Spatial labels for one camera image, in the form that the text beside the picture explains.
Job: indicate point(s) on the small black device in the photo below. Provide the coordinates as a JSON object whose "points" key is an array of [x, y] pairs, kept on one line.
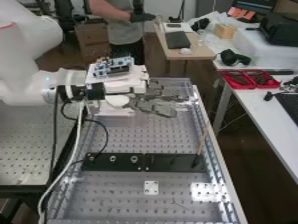
{"points": [[268, 96]]}

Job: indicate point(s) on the black plate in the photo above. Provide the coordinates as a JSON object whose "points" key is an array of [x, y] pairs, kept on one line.
{"points": [[174, 163]]}

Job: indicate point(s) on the small white square plate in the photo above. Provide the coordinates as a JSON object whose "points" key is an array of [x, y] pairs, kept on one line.
{"points": [[152, 187]]}

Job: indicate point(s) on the person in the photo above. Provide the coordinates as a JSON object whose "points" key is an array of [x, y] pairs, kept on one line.
{"points": [[124, 31]]}

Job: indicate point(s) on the red tray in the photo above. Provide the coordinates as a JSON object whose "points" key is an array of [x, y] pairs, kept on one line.
{"points": [[238, 80], [266, 79]]}

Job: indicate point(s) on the wooden block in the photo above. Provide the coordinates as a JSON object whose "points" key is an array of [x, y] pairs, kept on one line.
{"points": [[224, 31]]}

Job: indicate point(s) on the black headphones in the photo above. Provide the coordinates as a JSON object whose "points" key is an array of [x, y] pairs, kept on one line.
{"points": [[234, 56]]}

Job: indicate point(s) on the wooden desk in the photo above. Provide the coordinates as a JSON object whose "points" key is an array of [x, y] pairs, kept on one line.
{"points": [[200, 53]]}

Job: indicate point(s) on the thin stick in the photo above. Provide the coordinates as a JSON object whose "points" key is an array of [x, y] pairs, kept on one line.
{"points": [[203, 141]]}

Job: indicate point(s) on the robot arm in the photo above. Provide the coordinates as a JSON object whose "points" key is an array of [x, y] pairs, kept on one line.
{"points": [[27, 36]]}

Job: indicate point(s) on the clear box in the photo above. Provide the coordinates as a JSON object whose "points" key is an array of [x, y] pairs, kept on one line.
{"points": [[214, 156]]}

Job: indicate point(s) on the cardboard box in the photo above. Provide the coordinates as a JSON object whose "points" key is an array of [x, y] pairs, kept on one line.
{"points": [[91, 40]]}

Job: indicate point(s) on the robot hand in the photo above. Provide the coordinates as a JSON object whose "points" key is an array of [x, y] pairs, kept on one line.
{"points": [[118, 80]]}

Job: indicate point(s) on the white mouse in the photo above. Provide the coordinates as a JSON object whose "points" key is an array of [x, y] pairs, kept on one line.
{"points": [[186, 51]]}

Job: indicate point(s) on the white desk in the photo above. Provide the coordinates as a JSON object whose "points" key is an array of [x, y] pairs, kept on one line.
{"points": [[267, 123]]}

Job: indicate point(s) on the black case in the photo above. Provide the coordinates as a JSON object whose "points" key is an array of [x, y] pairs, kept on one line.
{"points": [[281, 28]]}

